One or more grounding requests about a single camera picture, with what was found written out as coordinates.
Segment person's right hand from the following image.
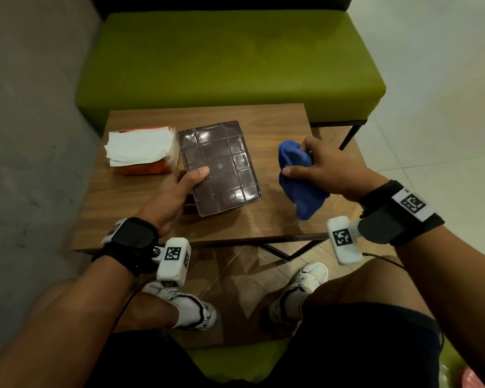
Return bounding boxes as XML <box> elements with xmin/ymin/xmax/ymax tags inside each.
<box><xmin>281</xmin><ymin>136</ymin><xmax>390</xmax><ymax>203</ymax></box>

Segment person's left hand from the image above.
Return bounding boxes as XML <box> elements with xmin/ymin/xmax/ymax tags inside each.
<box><xmin>135</xmin><ymin>166</ymin><xmax>211</xmax><ymax>238</ymax></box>

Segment blue cloth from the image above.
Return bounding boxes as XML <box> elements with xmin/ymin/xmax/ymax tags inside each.
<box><xmin>278</xmin><ymin>140</ymin><xmax>331</xmax><ymax>221</ymax></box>

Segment brown quilted leather wallet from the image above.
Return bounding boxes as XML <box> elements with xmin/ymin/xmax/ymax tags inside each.
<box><xmin>176</xmin><ymin>120</ymin><xmax>262</xmax><ymax>218</ymax></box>

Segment person's left forearm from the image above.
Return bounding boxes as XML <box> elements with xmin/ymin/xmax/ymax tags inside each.
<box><xmin>0</xmin><ymin>254</ymin><xmax>137</xmax><ymax>388</ymax></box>

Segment person's right forearm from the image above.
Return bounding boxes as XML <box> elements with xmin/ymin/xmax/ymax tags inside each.
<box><xmin>395</xmin><ymin>224</ymin><xmax>485</xmax><ymax>388</ymax></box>

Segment wooden low table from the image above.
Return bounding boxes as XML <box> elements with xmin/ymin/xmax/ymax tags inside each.
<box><xmin>71</xmin><ymin>103</ymin><xmax>368</xmax><ymax>261</ymax></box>

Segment orange tissue pack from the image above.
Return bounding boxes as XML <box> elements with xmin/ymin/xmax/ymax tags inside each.
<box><xmin>104</xmin><ymin>126</ymin><xmax>180</xmax><ymax>176</ymax></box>

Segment person's right white shoe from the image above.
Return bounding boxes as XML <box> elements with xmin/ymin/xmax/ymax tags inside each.
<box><xmin>268</xmin><ymin>261</ymin><xmax>330</xmax><ymax>325</ymax></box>

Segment person's white shoe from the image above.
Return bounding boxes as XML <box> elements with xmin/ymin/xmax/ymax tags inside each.
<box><xmin>142</xmin><ymin>280</ymin><xmax>217</xmax><ymax>332</ymax></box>
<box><xmin>268</xmin><ymin>261</ymin><xmax>330</xmax><ymax>325</ymax></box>

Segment green upholstered bench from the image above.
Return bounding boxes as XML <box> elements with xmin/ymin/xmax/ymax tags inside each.
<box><xmin>75</xmin><ymin>0</ymin><xmax>387</xmax><ymax>151</ymax></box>

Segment person's right leg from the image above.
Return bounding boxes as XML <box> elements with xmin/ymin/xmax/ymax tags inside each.
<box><xmin>299</xmin><ymin>256</ymin><xmax>435</xmax><ymax>320</ymax></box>

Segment person's leg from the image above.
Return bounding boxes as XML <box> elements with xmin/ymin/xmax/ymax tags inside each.
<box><xmin>26</xmin><ymin>276</ymin><xmax>186</xmax><ymax>340</ymax></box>
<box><xmin>299</xmin><ymin>256</ymin><xmax>435</xmax><ymax>320</ymax></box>

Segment person's left white shoe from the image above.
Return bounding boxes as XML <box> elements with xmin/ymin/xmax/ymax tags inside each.
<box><xmin>142</xmin><ymin>280</ymin><xmax>217</xmax><ymax>332</ymax></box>

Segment person's left leg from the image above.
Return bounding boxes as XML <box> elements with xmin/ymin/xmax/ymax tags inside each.
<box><xmin>26</xmin><ymin>276</ymin><xmax>186</xmax><ymax>340</ymax></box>

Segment black shorts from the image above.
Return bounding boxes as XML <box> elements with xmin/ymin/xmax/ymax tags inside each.
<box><xmin>85</xmin><ymin>302</ymin><xmax>445</xmax><ymax>388</ymax></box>

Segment green seat cushion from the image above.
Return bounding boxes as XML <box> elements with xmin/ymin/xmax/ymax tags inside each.
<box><xmin>185</xmin><ymin>338</ymin><xmax>292</xmax><ymax>384</ymax></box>

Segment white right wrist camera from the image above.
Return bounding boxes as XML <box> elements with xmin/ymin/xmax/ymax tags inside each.
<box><xmin>326</xmin><ymin>216</ymin><xmax>365</xmax><ymax>266</ymax></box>

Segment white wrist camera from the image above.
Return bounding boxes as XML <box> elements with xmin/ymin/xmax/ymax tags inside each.
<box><xmin>153</xmin><ymin>237</ymin><xmax>192</xmax><ymax>287</ymax></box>
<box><xmin>326</xmin><ymin>216</ymin><xmax>365</xmax><ymax>266</ymax></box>

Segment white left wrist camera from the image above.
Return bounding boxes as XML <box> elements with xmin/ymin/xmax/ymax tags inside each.
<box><xmin>153</xmin><ymin>237</ymin><xmax>192</xmax><ymax>287</ymax></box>

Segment black left wrist strap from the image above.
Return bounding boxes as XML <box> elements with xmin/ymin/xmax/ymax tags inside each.
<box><xmin>91</xmin><ymin>217</ymin><xmax>161</xmax><ymax>278</ymax></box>

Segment black wrist strap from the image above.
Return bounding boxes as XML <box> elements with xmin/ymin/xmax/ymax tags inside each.
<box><xmin>91</xmin><ymin>217</ymin><xmax>161</xmax><ymax>278</ymax></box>
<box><xmin>357</xmin><ymin>180</ymin><xmax>445</xmax><ymax>247</ymax></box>

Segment black right wrist strap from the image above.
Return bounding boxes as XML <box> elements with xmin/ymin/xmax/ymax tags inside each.
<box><xmin>357</xmin><ymin>180</ymin><xmax>445</xmax><ymax>247</ymax></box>

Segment black right camera cable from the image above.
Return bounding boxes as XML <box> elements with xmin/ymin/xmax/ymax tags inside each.
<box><xmin>361</xmin><ymin>252</ymin><xmax>407</xmax><ymax>270</ymax></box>

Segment black camera cable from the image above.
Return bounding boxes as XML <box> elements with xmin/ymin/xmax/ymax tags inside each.
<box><xmin>111</xmin><ymin>277</ymin><xmax>156</xmax><ymax>334</ymax></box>
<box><xmin>361</xmin><ymin>252</ymin><xmax>407</xmax><ymax>270</ymax></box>

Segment black left camera cable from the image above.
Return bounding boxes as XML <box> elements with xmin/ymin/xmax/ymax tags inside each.
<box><xmin>111</xmin><ymin>277</ymin><xmax>156</xmax><ymax>334</ymax></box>

